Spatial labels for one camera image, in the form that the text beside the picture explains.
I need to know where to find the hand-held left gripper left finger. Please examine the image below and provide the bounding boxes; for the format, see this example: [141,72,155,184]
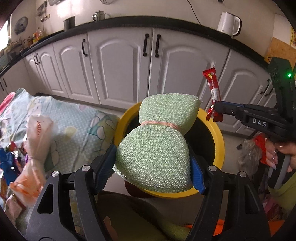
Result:
[25,144,117,241]

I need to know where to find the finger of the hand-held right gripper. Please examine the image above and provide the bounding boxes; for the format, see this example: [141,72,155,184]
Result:
[214,101,246,121]

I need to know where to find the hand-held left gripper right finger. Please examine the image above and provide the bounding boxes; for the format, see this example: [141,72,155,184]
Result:
[185,141,271,241]

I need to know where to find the red snack wrapper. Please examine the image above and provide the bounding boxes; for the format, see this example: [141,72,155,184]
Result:
[202,67,224,122]

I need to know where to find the yellow-rimmed black bin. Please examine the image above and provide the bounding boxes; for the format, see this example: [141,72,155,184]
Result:
[114,102,225,199]

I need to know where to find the green mesh sponge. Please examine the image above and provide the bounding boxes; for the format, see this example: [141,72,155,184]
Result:
[112,93,201,193]

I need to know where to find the person's right forearm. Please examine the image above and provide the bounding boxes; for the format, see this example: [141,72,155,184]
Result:
[268,168,296,215]

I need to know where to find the person's right hand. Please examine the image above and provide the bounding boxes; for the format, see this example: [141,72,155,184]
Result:
[264,138,296,173]

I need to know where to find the clear plastic bag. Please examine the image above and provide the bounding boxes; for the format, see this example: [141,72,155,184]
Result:
[238,138,266,180]

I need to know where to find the light blue printed blanket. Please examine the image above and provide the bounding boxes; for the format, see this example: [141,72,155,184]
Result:
[0,88,121,241]

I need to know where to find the olive green cloth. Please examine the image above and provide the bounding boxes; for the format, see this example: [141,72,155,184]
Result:
[97,192,193,241]

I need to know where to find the orange object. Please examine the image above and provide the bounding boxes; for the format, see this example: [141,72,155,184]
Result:
[184,219,225,241]

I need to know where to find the cork board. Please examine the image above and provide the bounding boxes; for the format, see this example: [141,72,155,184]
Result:
[268,37,296,66]

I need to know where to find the white and orange plastic bag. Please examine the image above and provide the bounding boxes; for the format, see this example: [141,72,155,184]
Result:
[9,114,54,206]

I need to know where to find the white electric kettle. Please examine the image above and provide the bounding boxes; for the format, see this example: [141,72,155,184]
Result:
[217,11,242,39]

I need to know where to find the white kitchen cabinets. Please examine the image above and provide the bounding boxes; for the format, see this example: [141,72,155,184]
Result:
[0,24,281,139]

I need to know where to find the pile of colourful wrappers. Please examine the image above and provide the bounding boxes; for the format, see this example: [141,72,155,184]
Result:
[0,140,28,202]

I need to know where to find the red blanket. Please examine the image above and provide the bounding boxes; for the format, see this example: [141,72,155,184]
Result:
[0,92,16,113]

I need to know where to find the dark metal canister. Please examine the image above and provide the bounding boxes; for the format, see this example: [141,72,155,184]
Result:
[63,16,76,32]

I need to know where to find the row of bottles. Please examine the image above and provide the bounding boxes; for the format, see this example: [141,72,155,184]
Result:
[7,27,45,50]

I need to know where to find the metal teapot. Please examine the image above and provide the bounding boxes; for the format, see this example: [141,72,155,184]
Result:
[92,10,107,22]

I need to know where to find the kettle power cable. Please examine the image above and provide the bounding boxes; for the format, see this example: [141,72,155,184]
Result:
[186,0,202,25]

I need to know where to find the round wall decoration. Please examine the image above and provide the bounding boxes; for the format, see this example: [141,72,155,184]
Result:
[14,17,29,35]

